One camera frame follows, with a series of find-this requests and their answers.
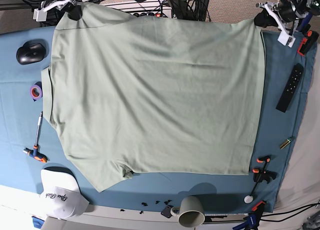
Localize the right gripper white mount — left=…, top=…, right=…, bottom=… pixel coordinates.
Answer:
left=33, top=0, right=82, bottom=22

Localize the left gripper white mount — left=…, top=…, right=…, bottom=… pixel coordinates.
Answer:
left=254, top=0, right=309, bottom=48

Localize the sage green T-shirt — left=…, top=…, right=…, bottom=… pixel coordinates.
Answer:
left=41, top=3, right=265, bottom=192

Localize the black orange clamp top right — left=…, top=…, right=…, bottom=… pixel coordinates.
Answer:
left=297, top=30, right=319, bottom=56

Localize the black computer mouse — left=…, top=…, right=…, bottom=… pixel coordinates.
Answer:
left=16, top=43, right=47, bottom=65

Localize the black remote control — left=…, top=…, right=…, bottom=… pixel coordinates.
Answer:
left=276, top=63, right=304, bottom=113

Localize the purple tape roll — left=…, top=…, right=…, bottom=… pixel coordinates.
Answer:
left=29, top=81, right=43, bottom=102

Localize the small brass green stick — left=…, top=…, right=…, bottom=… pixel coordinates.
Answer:
left=279, top=137, right=292, bottom=150

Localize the blue table cloth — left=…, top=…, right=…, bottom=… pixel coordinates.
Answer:
left=0, top=27, right=320, bottom=214

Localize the black orange bar clamp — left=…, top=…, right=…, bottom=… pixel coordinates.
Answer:
left=243, top=155, right=277, bottom=204

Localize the white baseball cap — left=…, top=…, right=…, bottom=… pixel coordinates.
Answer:
left=40, top=169, right=89, bottom=220

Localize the blue orange clamp bottom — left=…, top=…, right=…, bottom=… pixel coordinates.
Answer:
left=232, top=201, right=266, bottom=230

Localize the grey green mug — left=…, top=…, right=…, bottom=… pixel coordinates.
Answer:
left=170, top=196, right=205, bottom=228

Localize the small dark square plate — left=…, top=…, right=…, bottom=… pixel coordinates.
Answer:
left=160, top=205, right=173, bottom=219

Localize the black power strip red switch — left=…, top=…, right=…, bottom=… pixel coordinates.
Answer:
left=132, top=12, right=168, bottom=18

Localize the orange handled T wrench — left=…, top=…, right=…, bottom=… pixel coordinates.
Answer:
left=23, top=111, right=48, bottom=163

